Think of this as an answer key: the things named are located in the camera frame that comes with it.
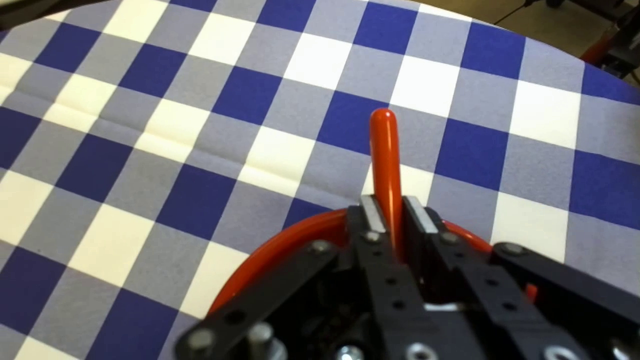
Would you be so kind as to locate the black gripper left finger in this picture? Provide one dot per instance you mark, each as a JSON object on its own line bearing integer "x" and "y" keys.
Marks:
{"x": 391, "y": 297}

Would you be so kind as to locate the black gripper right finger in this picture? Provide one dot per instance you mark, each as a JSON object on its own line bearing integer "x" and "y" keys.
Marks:
{"x": 461, "y": 270}

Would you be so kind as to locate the red handled metal spoon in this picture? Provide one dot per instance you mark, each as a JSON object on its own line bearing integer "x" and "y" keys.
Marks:
{"x": 385, "y": 154}

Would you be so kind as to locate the red plastic bowl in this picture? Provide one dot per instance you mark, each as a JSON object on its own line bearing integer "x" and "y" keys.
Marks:
{"x": 320, "y": 227}

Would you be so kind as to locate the blue white checkered tablecloth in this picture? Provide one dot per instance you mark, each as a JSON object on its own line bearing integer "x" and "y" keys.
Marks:
{"x": 149, "y": 147}

